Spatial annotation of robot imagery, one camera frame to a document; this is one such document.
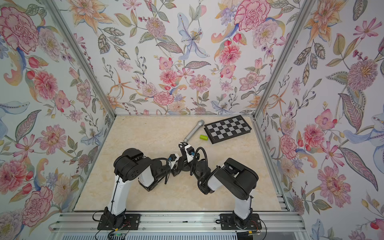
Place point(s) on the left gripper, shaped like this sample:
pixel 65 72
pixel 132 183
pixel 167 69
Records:
pixel 176 171

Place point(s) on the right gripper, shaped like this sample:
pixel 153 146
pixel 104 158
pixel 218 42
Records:
pixel 188 160

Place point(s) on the black round stand base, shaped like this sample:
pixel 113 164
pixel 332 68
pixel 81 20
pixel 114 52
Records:
pixel 184 166

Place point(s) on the black stand pole with clip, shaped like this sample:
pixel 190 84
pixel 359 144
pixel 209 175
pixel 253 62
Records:
pixel 182 146

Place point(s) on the silver microphone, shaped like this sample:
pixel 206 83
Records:
pixel 199 124

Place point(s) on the green cylinder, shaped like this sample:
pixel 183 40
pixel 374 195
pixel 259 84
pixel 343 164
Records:
pixel 203 137

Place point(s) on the black checkered chess box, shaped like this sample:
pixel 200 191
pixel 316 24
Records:
pixel 226 129

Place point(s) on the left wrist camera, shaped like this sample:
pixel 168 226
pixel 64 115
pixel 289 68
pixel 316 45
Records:
pixel 172 160

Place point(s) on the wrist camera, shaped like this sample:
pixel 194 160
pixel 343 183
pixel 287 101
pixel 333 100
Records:
pixel 190 153
pixel 172 160

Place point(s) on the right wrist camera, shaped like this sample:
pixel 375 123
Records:
pixel 190 153

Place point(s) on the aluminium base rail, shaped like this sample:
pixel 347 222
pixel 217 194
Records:
pixel 178 226

